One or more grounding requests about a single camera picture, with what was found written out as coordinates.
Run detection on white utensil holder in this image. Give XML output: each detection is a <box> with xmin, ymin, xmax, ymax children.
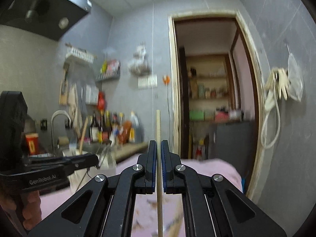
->
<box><xmin>68</xmin><ymin>151</ymin><xmax>117</xmax><ymax>194</ymax></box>

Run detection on wooden chopstick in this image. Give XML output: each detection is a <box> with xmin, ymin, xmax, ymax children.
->
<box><xmin>156</xmin><ymin>110</ymin><xmax>163</xmax><ymax>237</ymax></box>

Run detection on person's left hand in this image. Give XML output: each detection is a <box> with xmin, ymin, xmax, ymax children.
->
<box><xmin>1</xmin><ymin>190</ymin><xmax>42</xmax><ymax>230</ymax></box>

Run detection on large oil jug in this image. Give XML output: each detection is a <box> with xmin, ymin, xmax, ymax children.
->
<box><xmin>129</xmin><ymin>111</ymin><xmax>143</xmax><ymax>143</ymax></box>

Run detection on orange snack packet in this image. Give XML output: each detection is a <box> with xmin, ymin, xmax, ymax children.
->
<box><xmin>118</xmin><ymin>120</ymin><xmax>132</xmax><ymax>144</ymax></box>

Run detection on red paper cup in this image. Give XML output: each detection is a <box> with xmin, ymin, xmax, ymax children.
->
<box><xmin>26</xmin><ymin>133</ymin><xmax>40</xmax><ymax>155</ymax></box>

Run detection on dark sauce bottle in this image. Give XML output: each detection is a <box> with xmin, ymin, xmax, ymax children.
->
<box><xmin>90</xmin><ymin>112</ymin><xmax>99</xmax><ymax>142</ymax></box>

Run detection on grey cabinet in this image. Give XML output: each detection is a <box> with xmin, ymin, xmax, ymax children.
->
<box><xmin>208</xmin><ymin>120</ymin><xmax>257</xmax><ymax>179</ymax></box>

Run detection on chrome faucet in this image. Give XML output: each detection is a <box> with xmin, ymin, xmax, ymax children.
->
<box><xmin>50</xmin><ymin>110</ymin><xmax>72</xmax><ymax>154</ymax></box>

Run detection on red hanging bag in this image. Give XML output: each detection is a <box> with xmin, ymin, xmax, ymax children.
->
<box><xmin>97</xmin><ymin>91</ymin><xmax>105</xmax><ymax>111</ymax></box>

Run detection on wooden grater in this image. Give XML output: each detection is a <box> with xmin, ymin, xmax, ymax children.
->
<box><xmin>59</xmin><ymin>62</ymin><xmax>70</xmax><ymax>106</ymax></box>

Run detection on hanging white towel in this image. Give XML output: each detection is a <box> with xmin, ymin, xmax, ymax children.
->
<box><xmin>68</xmin><ymin>83</ymin><xmax>83</xmax><ymax>138</ymax></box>

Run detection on wooden shelf unit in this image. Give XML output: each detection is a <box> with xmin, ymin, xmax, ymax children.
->
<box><xmin>186</xmin><ymin>54</ymin><xmax>237</xmax><ymax>122</ymax></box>

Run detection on hanging plastic bag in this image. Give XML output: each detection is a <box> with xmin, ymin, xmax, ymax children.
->
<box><xmin>128</xmin><ymin>44</ymin><xmax>151</xmax><ymax>77</ymax></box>

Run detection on white rubber gloves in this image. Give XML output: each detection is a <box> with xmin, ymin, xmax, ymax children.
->
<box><xmin>264</xmin><ymin>67</ymin><xmax>290</xmax><ymax>112</ymax></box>

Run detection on clear mesh bag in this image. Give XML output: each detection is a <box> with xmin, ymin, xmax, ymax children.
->
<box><xmin>287</xmin><ymin>46</ymin><xmax>304</xmax><ymax>102</ymax></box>

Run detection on black range hood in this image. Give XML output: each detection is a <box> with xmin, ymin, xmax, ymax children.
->
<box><xmin>1</xmin><ymin>0</ymin><xmax>92</xmax><ymax>41</ymax></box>

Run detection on white wall switch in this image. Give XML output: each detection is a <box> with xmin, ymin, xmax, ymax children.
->
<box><xmin>138</xmin><ymin>74</ymin><xmax>157</xmax><ymax>89</ymax></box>

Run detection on orange wall hook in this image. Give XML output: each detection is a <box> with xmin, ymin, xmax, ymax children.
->
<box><xmin>163</xmin><ymin>75</ymin><xmax>170</xmax><ymax>86</ymax></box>

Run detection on white wall box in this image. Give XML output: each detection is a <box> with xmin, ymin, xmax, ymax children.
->
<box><xmin>85</xmin><ymin>85</ymin><xmax>99</xmax><ymax>105</ymax></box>

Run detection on grey wall shelf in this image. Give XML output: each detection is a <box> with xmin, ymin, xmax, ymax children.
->
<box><xmin>95</xmin><ymin>70</ymin><xmax>120</xmax><ymax>82</ymax></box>

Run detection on white hose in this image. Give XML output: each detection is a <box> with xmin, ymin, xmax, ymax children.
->
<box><xmin>260</xmin><ymin>88</ymin><xmax>282</xmax><ymax>149</ymax></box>

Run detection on white wall basket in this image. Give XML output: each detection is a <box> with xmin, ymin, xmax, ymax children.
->
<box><xmin>65</xmin><ymin>46</ymin><xmax>94</xmax><ymax>64</ymax></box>

